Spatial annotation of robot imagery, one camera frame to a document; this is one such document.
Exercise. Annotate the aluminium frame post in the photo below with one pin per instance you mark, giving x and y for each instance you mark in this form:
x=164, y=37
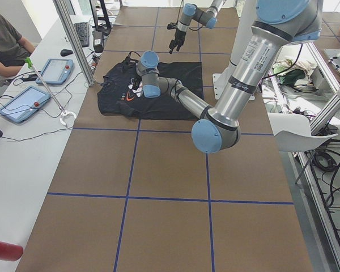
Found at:
x=68, y=26

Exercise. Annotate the aluminium frame rail structure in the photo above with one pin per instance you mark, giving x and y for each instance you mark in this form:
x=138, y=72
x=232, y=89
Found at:
x=316, y=193

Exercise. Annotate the pile of green white cloths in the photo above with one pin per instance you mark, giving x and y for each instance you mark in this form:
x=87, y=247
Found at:
x=289, y=72

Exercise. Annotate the near teach pendant tablet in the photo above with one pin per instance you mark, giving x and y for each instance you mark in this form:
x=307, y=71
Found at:
x=25, y=104

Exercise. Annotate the black box with label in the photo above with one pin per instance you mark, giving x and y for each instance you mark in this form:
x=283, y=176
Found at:
x=98, y=41

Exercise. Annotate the far teach pendant tablet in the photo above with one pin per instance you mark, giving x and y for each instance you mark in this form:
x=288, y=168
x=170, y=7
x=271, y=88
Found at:
x=57, y=71

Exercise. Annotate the black keyboard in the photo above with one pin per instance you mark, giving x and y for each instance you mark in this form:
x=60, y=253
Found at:
x=83, y=31

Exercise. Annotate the teach pendant tablet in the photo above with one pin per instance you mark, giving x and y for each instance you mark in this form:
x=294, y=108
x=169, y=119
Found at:
x=25, y=104
x=57, y=71

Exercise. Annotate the black computer mouse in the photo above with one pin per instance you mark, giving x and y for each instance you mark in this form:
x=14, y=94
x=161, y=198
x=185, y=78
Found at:
x=66, y=52

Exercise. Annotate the seated person in green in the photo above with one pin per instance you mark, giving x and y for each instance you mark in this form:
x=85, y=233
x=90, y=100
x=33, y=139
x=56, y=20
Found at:
x=14, y=49

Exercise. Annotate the black printed t-shirt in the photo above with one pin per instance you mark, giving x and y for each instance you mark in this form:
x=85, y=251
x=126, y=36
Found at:
x=117, y=97

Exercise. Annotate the red cylinder bottle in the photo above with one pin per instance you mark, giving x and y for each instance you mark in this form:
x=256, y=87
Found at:
x=10, y=252

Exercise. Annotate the reacher grabber stick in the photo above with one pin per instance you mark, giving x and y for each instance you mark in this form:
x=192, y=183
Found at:
x=64, y=113

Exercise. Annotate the white plastic chair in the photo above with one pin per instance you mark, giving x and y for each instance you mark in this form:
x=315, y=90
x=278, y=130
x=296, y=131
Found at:
x=292, y=133

